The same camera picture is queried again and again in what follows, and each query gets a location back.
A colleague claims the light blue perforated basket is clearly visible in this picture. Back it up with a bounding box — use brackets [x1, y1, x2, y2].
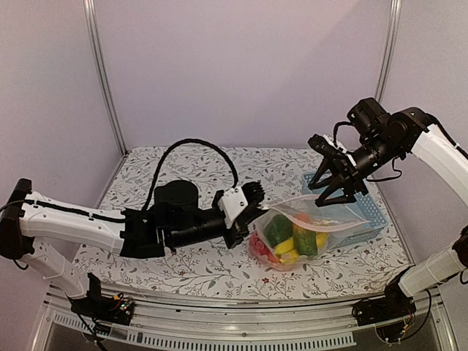
[301, 171, 388, 249]

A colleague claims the left aluminium frame post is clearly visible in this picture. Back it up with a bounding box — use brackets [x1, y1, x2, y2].
[83, 0, 128, 156]

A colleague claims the floral patterned table mat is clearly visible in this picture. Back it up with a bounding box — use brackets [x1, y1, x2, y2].
[69, 146, 416, 301]

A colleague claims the yellow toy banana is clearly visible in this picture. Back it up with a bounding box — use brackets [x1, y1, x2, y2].
[274, 233, 328, 264]

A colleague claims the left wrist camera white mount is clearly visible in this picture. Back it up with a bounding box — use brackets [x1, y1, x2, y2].
[213, 181, 266, 229]

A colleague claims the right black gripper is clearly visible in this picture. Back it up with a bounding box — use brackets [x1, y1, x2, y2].
[308, 134, 401, 207]

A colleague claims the aluminium frame post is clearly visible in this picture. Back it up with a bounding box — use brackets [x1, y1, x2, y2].
[374, 0, 402, 102]
[83, 0, 128, 156]

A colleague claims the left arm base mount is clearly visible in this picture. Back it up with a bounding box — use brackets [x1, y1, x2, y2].
[69, 273, 135, 326]

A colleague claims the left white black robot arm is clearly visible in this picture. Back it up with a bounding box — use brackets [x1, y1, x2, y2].
[1, 178, 268, 317]

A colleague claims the front aluminium rail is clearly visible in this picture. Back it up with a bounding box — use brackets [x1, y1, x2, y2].
[31, 288, 458, 351]

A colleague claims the green toy pepper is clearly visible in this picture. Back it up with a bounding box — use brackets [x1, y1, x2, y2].
[263, 214, 293, 248]

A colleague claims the orange green toy mango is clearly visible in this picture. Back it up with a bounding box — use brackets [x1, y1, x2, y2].
[292, 225, 318, 257]

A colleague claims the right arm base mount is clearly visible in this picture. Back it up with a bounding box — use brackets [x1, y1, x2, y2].
[352, 274, 416, 343]

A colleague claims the red toy apple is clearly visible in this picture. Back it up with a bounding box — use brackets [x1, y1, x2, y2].
[249, 232, 279, 263]

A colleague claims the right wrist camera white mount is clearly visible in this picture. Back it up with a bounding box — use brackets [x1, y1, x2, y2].
[308, 121, 357, 166]

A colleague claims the orange toy orange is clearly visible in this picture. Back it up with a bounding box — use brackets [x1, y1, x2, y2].
[292, 213, 312, 230]

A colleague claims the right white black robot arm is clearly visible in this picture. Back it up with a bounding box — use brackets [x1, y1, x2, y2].
[379, 97, 467, 263]

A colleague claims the clear zip top bag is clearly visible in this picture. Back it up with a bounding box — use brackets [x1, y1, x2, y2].
[249, 194, 369, 271]

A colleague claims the right aluminium frame post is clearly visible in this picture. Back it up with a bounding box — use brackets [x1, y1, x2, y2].
[374, 0, 402, 102]

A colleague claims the left black braided cable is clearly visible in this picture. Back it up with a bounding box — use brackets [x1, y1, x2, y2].
[142, 137, 239, 213]

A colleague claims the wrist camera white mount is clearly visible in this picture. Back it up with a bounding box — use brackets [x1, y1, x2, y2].
[213, 181, 266, 229]
[308, 121, 357, 166]

